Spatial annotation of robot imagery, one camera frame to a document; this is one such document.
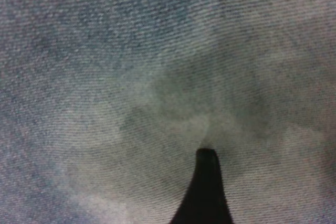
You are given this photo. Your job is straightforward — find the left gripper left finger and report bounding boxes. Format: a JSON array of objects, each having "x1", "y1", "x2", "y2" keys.
[{"x1": 169, "y1": 148, "x2": 207, "y2": 224}]

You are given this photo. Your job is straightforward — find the blue denim shorts with print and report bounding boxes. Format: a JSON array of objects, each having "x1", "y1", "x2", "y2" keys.
[{"x1": 0, "y1": 0, "x2": 336, "y2": 224}]

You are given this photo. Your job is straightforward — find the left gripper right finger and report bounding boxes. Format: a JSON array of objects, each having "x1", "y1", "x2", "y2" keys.
[{"x1": 202, "y1": 149, "x2": 234, "y2": 224}]

